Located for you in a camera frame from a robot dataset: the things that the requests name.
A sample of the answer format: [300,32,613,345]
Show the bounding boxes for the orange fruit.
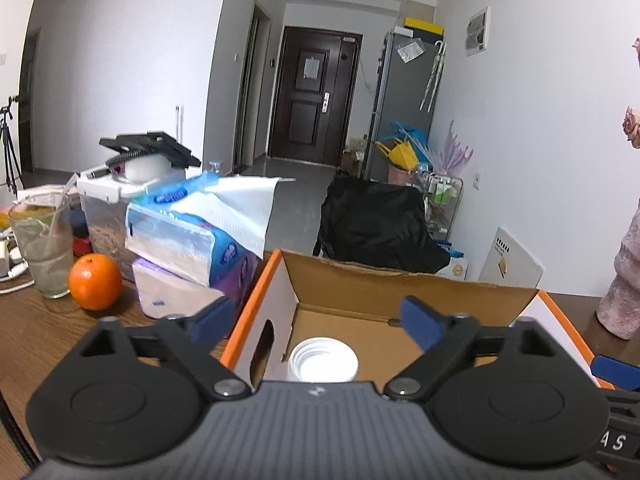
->
[68,253,124,311]

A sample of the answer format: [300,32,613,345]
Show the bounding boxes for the white flat carton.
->
[477,226,545,291]

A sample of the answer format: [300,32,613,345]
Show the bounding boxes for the blue and yellow bags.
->
[375,121,431,174]

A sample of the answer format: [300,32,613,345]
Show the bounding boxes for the white tissue pack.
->
[131,257,237,320]

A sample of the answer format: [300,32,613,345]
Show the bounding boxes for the black tripod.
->
[0,94,24,197]

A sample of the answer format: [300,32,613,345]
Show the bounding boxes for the grey refrigerator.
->
[362,30,446,187]

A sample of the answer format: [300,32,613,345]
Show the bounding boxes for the black folding holder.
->
[99,130,202,169]

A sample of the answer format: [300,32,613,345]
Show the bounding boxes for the blue tissue pack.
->
[125,171,297,289]

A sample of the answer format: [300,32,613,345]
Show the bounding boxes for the red cardboard box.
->
[220,248,617,397]

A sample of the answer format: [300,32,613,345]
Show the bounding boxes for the pink textured vase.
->
[596,200,640,341]

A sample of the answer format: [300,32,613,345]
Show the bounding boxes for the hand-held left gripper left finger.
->
[75,296,253,402]

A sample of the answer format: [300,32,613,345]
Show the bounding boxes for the yellow box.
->
[402,16,445,39]

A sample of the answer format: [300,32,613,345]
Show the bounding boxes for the wire storage cart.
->
[422,172,464,241]

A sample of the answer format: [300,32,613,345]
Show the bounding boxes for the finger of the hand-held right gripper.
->
[590,355,640,392]

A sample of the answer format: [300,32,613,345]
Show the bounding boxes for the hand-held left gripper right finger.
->
[382,296,563,403]

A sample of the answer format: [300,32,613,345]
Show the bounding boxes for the black bag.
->
[313,172,451,275]

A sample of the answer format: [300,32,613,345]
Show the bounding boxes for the drinking glass with straw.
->
[7,191,75,300]

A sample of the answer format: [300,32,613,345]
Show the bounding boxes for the white electrical panel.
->
[465,6,491,57]

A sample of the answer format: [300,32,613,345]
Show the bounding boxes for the clear plastic bag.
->
[396,40,426,64]

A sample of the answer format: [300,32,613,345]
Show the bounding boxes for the white charger cables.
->
[0,229,37,296]

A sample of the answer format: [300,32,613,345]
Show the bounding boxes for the white folded umbrella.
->
[419,40,447,114]

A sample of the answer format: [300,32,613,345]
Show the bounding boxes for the clear plastic food container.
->
[76,164,189,282]

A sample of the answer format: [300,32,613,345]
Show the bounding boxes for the dark brown door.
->
[267,25,364,167]

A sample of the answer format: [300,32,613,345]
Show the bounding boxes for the purple feather decoration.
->
[430,120,475,176]

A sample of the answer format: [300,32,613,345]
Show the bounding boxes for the white bottle cap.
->
[287,338,360,384]

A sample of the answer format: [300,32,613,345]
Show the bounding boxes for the pink bucket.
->
[387,162,416,186]

